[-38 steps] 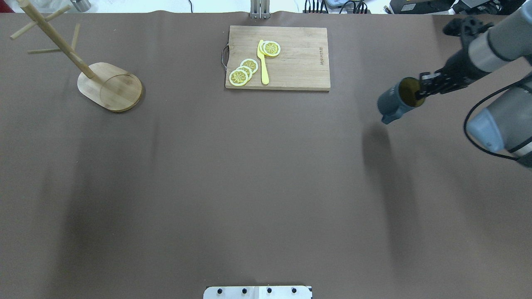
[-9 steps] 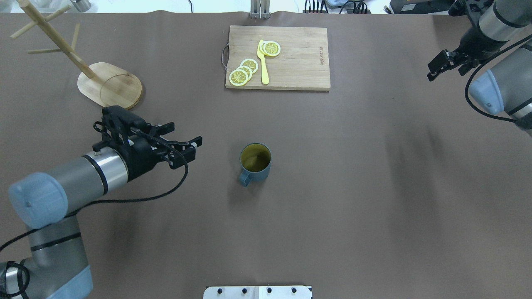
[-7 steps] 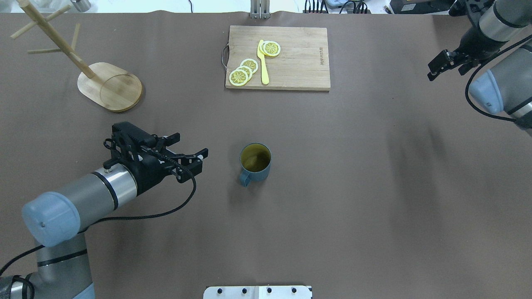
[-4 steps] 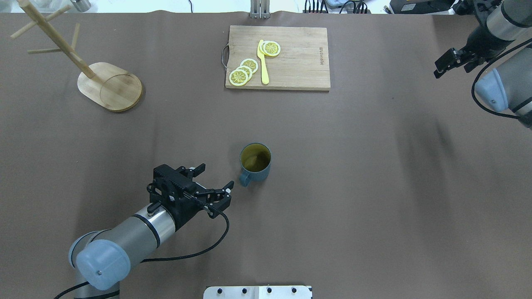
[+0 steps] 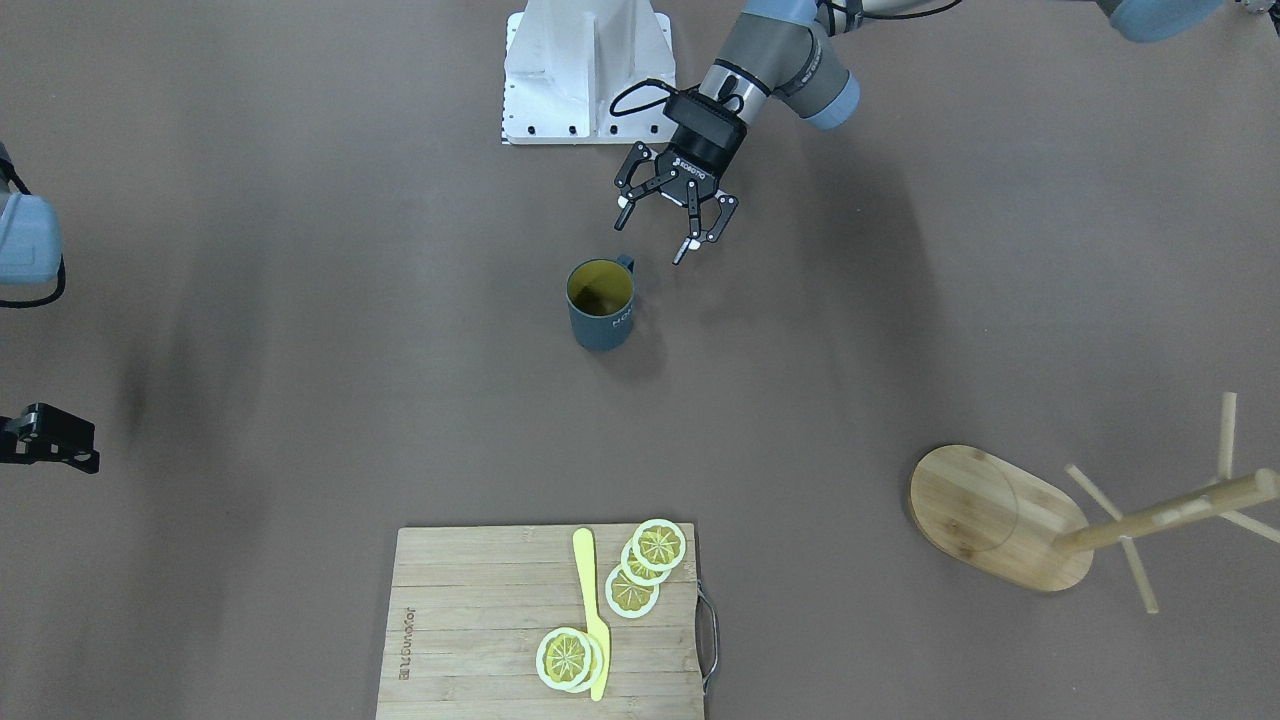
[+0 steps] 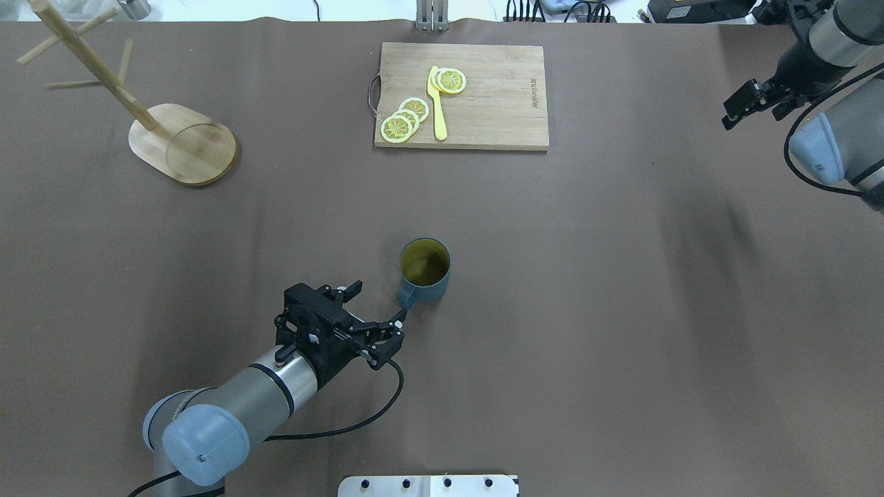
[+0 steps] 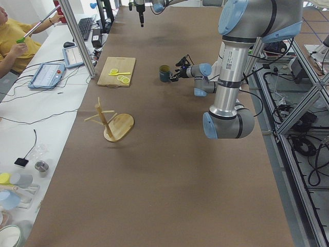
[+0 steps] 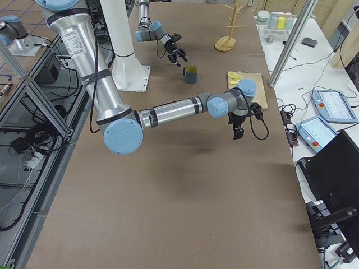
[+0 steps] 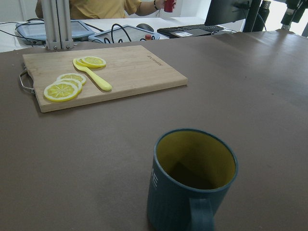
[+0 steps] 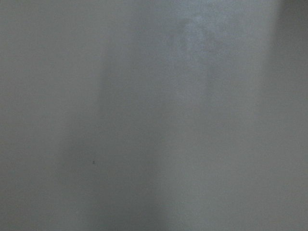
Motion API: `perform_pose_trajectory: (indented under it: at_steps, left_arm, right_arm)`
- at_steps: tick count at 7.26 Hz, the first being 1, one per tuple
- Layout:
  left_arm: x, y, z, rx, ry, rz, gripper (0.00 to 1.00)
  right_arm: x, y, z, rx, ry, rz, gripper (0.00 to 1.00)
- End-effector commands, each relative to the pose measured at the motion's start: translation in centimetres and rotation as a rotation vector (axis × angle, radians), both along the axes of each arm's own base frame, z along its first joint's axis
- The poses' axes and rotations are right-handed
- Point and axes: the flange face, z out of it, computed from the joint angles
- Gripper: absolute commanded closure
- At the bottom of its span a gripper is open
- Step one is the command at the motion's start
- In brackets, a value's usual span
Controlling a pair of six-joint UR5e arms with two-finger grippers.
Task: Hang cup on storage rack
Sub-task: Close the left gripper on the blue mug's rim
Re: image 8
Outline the black monitor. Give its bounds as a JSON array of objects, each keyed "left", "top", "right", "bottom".
[{"left": 297, "top": 131, "right": 358, "bottom": 248}]

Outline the small metal cup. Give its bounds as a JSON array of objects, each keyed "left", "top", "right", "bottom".
[{"left": 265, "top": 35, "right": 274, "bottom": 44}]

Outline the wooden cutting board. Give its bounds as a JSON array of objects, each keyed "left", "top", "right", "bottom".
[{"left": 227, "top": 71, "right": 268, "bottom": 109}]

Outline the near blue teach pendant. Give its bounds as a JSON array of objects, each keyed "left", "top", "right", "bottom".
[{"left": 296, "top": 116, "right": 338, "bottom": 153}]

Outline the blue teach pendant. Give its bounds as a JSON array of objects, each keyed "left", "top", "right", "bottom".
[
  {"left": 312, "top": 90, "right": 358, "bottom": 124},
  {"left": 296, "top": 116, "right": 338, "bottom": 153}
]

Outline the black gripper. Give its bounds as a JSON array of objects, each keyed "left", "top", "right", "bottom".
[
  {"left": 228, "top": 112, "right": 249, "bottom": 140},
  {"left": 164, "top": 39, "right": 188, "bottom": 67}
]

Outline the black power strip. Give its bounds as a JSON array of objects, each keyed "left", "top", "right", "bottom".
[{"left": 280, "top": 110, "right": 298, "bottom": 148}]

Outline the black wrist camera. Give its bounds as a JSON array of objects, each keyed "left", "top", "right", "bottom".
[
  {"left": 171, "top": 34, "right": 182, "bottom": 43},
  {"left": 250, "top": 102, "right": 263, "bottom": 120}
]

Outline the grey cup on tray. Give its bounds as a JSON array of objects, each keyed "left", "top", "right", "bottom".
[{"left": 268, "top": 14, "right": 278, "bottom": 29}]

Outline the black box under frame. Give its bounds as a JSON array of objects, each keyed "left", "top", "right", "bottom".
[{"left": 35, "top": 54, "right": 61, "bottom": 84}]

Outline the white green bowl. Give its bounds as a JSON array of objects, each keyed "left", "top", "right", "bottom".
[{"left": 257, "top": 10, "right": 270, "bottom": 22}]

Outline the far blue teach pendant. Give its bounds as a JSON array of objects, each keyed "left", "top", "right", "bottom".
[{"left": 312, "top": 90, "right": 358, "bottom": 124}]

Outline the third robot base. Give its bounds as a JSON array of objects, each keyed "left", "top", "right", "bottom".
[{"left": 1, "top": 15, "right": 46, "bottom": 57}]

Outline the yellow cup on tray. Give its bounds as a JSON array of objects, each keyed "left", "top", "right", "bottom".
[{"left": 276, "top": 16, "right": 286, "bottom": 30}]

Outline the wooden cup storage rack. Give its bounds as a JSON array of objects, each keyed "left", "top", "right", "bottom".
[{"left": 214, "top": 1, "right": 243, "bottom": 52}]

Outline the black square pad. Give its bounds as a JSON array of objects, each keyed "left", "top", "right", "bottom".
[{"left": 301, "top": 37, "right": 317, "bottom": 48}]

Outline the aluminium frame post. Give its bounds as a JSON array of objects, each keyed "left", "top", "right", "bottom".
[{"left": 268, "top": 0, "right": 318, "bottom": 88}]

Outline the dark blue cup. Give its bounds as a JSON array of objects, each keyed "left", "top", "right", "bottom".
[{"left": 183, "top": 66, "right": 198, "bottom": 85}]

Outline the light blue cup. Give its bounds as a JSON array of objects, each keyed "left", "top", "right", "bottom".
[{"left": 284, "top": 17, "right": 294, "bottom": 31}]

